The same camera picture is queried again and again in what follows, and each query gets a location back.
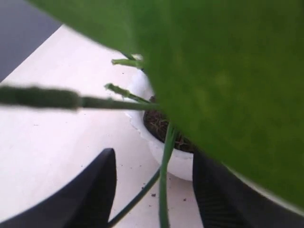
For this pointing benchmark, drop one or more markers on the clump of roots and soil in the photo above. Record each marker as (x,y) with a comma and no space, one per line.
(157,124)

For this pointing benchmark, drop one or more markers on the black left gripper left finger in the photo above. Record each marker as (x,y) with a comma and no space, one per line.
(85,202)

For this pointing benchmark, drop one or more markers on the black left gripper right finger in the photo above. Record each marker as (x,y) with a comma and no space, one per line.
(225,201)

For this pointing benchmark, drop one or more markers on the red artificial flower with stem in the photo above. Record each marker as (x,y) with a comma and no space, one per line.
(229,74)

